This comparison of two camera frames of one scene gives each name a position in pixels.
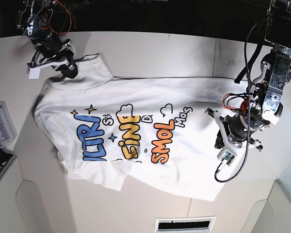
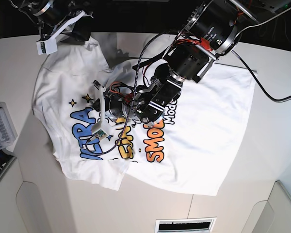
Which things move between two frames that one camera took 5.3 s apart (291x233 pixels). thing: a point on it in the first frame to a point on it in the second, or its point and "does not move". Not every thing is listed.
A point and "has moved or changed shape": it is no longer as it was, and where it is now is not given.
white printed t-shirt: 119,132 has moved or changed shape
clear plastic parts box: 3,130 does not move
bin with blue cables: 0,160 does not move
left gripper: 51,52 to 82,29
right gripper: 236,133 to 110,105
